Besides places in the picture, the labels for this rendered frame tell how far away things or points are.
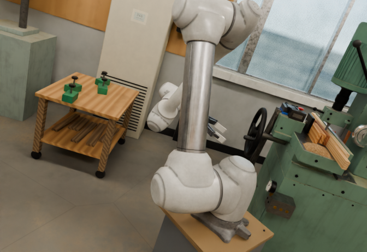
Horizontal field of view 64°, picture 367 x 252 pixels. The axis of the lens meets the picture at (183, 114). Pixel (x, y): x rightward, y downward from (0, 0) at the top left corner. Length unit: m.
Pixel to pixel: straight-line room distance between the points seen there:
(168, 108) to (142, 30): 1.37
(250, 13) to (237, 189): 0.61
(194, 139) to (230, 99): 2.05
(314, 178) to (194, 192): 0.78
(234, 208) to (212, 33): 0.61
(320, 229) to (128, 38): 2.00
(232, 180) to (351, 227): 0.90
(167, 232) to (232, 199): 0.33
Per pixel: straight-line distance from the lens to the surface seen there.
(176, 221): 1.15
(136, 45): 2.64
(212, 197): 1.01
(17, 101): 2.85
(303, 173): 1.57
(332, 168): 1.53
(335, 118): 1.70
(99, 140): 2.36
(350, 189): 1.67
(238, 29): 1.10
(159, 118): 1.36
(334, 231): 1.80
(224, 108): 3.02
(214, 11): 1.03
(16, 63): 2.75
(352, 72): 1.61
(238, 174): 1.05
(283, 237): 1.78
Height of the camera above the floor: 1.36
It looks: 21 degrees down
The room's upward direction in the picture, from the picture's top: 18 degrees clockwise
